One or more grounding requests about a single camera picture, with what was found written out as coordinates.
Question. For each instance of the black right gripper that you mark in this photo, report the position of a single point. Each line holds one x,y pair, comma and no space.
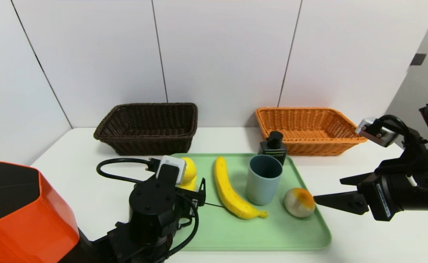
380,200

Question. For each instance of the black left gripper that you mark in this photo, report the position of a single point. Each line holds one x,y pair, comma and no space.
194,197

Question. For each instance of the yellow duck toy car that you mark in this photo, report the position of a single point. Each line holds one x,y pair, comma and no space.
190,171

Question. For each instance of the yellow banana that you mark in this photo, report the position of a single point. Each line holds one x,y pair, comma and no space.
228,193

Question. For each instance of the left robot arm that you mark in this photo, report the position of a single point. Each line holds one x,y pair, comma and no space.
151,208

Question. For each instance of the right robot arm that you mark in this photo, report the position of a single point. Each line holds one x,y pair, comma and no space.
425,197

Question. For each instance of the orange wicker basket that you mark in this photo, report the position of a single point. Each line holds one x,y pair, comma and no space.
309,146

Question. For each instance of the dark brown wicker basket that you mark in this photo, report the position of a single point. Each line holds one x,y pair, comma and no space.
144,144

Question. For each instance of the orange and white peach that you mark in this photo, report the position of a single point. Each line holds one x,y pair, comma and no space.
298,204

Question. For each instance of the blue plastic cup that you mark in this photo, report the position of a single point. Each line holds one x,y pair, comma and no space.
261,190

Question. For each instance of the light green plastic tray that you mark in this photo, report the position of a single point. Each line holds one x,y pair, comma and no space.
272,233

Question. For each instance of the black pump bottle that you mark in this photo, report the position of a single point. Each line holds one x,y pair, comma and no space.
272,144

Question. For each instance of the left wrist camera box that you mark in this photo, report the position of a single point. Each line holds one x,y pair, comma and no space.
173,168

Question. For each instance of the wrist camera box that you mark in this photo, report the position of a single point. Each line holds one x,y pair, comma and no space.
173,168
372,131

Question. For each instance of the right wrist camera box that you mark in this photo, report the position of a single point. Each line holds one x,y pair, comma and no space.
372,131

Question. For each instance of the dark wall fixture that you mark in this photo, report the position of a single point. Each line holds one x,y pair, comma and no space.
418,59

